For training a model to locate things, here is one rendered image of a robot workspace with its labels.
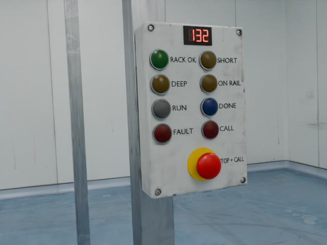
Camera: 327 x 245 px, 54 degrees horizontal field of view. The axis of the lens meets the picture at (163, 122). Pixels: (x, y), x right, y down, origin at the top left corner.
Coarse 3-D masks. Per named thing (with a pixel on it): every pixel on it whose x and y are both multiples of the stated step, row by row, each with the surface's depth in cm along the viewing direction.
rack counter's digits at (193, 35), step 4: (188, 28) 48; (192, 28) 48; (188, 32) 48; (192, 32) 48; (196, 32) 48; (200, 32) 48; (204, 32) 49; (208, 32) 49; (188, 36) 48; (192, 36) 48; (196, 36) 48; (200, 36) 48; (204, 36) 49; (208, 36) 49; (188, 40) 48; (192, 40) 48; (196, 40) 48; (200, 40) 48; (204, 40) 49; (208, 40) 49
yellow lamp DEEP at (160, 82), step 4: (156, 76) 46; (160, 76) 46; (164, 76) 46; (156, 80) 45; (160, 80) 46; (164, 80) 46; (152, 84) 46; (156, 84) 45; (160, 84) 46; (164, 84) 46; (168, 84) 46; (156, 88) 46; (160, 88) 46; (164, 88) 46; (160, 92) 46
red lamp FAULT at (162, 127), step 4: (164, 124) 46; (156, 128) 46; (160, 128) 46; (164, 128) 46; (168, 128) 46; (156, 132) 46; (160, 132) 46; (164, 132) 46; (168, 132) 46; (156, 136) 46; (160, 136) 46; (164, 136) 46; (168, 136) 46; (160, 140) 46; (164, 140) 46
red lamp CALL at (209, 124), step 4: (208, 124) 49; (212, 124) 49; (216, 124) 49; (204, 128) 49; (208, 128) 49; (212, 128) 49; (216, 128) 49; (204, 132) 49; (208, 132) 49; (212, 132) 49; (216, 132) 49; (208, 136) 49; (212, 136) 49
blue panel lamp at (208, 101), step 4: (208, 100) 49; (212, 100) 49; (204, 104) 49; (208, 104) 49; (212, 104) 49; (216, 104) 49; (204, 108) 49; (208, 108) 49; (212, 108) 49; (216, 108) 49; (204, 112) 49; (208, 112) 49; (212, 112) 49
